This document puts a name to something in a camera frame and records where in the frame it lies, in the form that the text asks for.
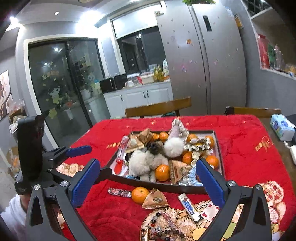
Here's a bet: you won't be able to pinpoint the dark wooden bead bracelet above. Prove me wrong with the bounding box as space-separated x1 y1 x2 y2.
150 228 186 241

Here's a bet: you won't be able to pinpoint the brown fluffy scrunchie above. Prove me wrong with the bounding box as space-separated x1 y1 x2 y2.
146 141 162 154

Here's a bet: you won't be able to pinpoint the brown triangular snack packet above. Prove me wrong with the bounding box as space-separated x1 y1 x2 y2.
168 159 193 184
142 188 170 209
128 128 154 153

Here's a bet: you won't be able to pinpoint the green packet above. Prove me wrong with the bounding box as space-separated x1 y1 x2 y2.
268 44 277 69

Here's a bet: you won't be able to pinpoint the group of mandarin oranges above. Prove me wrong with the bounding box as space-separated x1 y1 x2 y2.
151 131 220 182

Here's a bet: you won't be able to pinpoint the yellow drink bottles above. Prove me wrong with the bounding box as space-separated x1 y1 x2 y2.
154 65 164 81

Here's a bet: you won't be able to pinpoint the white kitchen cabinet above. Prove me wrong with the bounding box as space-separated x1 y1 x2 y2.
103 82 174 116

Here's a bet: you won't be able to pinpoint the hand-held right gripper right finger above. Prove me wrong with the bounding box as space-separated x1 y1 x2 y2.
195 158 272 241

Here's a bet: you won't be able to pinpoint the red spoon in clear wrapper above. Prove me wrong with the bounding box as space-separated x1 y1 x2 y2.
114 136 130 174

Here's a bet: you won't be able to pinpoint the white power adapter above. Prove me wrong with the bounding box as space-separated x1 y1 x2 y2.
283 140 296 165

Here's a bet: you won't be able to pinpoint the silver double door fridge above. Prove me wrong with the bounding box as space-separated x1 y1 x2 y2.
156 2 247 116

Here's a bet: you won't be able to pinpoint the red embroidered blanket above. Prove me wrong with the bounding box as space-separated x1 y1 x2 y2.
55 115 296 241

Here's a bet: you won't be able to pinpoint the blue white tissue pack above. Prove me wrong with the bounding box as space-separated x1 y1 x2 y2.
270 113 296 141

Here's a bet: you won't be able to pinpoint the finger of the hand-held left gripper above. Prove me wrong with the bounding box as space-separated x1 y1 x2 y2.
48 166 114 184
66 146 92 158

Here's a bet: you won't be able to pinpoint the dark rimmed rectangular tray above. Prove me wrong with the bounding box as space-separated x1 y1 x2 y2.
105 130 226 195

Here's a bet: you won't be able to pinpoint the framed wall picture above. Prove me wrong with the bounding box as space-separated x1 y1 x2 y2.
0 70 13 121

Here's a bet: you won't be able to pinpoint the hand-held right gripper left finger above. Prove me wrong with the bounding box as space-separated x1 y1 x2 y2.
25 158 101 241

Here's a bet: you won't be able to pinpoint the cluttered storage rack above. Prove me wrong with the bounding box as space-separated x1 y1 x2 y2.
8 100 26 130

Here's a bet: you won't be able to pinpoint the black microwave oven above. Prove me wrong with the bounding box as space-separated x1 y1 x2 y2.
99 74 127 92

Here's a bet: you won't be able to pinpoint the red gift box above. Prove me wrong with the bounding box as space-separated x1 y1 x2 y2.
257 34 270 69

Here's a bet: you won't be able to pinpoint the white fluffy pom scrunchie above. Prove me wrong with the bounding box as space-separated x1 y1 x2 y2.
163 137 185 158

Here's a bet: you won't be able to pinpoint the dark kitchen window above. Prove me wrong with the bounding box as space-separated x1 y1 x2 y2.
117 27 167 76

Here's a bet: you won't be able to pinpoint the person's left forearm white sleeve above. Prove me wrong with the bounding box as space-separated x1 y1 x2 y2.
0 193 30 241

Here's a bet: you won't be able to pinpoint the single mandarin orange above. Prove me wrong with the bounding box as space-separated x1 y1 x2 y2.
131 186 149 205

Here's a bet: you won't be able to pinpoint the white blue slim packet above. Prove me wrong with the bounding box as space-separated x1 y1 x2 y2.
178 193 202 222

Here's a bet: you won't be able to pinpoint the brown white ruffled scrunchie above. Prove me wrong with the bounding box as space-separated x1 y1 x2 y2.
184 138 214 156

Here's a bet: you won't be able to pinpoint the light blue crochet scrunchie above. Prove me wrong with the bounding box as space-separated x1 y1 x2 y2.
185 168 204 187

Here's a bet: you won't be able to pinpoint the large cream fluffy scrunchie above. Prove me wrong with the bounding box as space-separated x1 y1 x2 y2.
128 149 169 181

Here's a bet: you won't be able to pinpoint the silver patterned candy wrapper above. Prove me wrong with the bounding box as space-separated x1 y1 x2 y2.
108 188 132 198

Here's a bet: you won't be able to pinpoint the mixed colour bead bracelet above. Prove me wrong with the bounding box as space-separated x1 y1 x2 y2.
150 212 176 232

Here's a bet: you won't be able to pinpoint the wooden chair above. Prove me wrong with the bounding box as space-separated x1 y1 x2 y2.
125 97 192 118
225 106 282 118

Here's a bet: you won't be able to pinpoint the glass sliding door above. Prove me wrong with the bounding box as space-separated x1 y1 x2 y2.
28 39 107 149

